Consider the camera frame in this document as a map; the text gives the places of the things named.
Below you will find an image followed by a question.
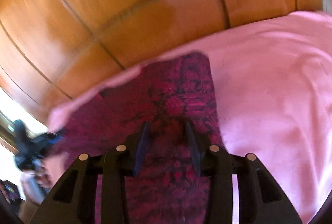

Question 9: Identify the person's left hand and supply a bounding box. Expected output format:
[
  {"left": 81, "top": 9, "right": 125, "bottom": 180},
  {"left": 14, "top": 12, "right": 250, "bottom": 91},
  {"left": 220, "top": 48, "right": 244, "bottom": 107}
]
[{"left": 34, "top": 160, "right": 52, "bottom": 188}]

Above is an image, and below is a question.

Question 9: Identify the maroon floral patterned garment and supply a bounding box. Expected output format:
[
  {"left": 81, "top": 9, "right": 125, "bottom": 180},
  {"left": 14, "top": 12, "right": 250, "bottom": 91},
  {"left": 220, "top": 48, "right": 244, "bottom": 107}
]
[{"left": 51, "top": 53, "right": 222, "bottom": 223}]

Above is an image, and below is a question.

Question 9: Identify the pink bed sheet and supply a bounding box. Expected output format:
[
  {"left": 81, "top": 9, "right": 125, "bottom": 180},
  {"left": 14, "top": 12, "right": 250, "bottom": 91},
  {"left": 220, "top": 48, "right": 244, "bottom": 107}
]
[{"left": 46, "top": 12, "right": 331, "bottom": 223}]

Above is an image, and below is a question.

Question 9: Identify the wooden panelled wardrobe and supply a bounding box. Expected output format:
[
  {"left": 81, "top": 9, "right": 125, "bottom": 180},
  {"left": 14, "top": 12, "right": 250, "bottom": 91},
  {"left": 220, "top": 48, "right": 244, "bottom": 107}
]
[{"left": 1, "top": 0, "right": 322, "bottom": 122}]

